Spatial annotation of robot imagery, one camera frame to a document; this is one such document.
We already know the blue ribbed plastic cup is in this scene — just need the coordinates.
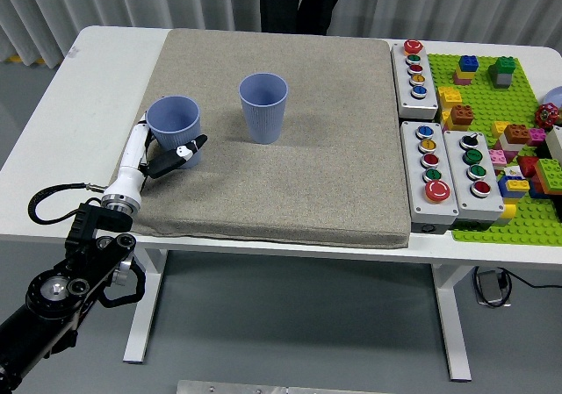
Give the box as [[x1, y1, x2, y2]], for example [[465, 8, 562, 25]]
[[146, 95, 204, 170], [238, 72, 290, 145]]

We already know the white box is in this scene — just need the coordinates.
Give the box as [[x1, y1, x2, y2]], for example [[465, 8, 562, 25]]
[[545, 125, 562, 161]]

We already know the grey four-control switch box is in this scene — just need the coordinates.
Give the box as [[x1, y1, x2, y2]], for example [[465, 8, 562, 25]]
[[443, 129, 506, 232]]

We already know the grey power adapter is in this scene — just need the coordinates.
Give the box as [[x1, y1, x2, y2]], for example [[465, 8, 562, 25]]
[[477, 270, 504, 306]]

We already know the red valve wheel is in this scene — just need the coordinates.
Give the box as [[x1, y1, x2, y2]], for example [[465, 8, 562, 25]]
[[534, 103, 561, 129]]

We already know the large green toy brick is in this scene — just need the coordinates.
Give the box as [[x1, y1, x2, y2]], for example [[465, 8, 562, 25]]
[[532, 158, 562, 190]]

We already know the grey-brown fabric mat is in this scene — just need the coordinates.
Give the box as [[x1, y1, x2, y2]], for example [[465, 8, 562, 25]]
[[110, 28, 413, 250]]

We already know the black power cable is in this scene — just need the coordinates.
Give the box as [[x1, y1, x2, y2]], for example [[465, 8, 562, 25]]
[[472, 265, 562, 310]]

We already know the red toy brick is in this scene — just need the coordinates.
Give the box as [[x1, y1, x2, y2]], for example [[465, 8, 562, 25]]
[[517, 155, 542, 180]]

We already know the grey five-button control box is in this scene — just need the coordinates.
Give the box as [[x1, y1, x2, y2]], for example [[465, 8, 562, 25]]
[[400, 120, 460, 236], [390, 39, 440, 121]]

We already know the green studded baseplate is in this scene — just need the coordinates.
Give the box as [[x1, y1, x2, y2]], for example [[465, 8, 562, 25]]
[[426, 53, 562, 247]]

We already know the blue and yellow brick stack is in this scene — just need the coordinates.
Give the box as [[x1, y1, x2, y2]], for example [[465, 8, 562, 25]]
[[497, 174, 532, 200]]

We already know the white toy brick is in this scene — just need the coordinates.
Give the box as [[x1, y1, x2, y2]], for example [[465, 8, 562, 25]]
[[500, 137, 528, 154]]

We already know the brown toy brick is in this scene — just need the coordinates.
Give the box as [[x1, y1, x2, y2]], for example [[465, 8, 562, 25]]
[[450, 104, 476, 128], [503, 123, 531, 146]]

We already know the pale blue plate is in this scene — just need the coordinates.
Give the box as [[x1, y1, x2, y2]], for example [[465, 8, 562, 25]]
[[543, 86, 562, 113]]

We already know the white table leg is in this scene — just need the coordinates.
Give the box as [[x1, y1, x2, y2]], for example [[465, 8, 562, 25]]
[[122, 248, 169, 365], [429, 264, 473, 383]]

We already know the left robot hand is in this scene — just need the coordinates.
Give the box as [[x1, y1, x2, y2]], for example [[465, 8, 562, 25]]
[[104, 111, 208, 203]]

